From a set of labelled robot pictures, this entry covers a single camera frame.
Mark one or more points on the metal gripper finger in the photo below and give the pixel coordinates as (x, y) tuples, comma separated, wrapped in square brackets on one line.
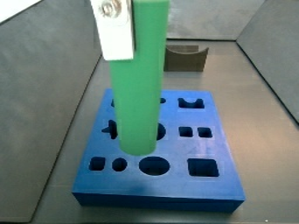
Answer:
[(116, 28)]

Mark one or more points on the green oval rod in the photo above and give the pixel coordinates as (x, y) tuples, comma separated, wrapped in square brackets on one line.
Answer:
[(137, 79)]

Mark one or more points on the black curved fixture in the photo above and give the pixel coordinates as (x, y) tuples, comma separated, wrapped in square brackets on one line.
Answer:
[(185, 58)]

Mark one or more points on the blue foam shape block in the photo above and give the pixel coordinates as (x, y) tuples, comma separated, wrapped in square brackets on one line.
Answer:
[(188, 175)]

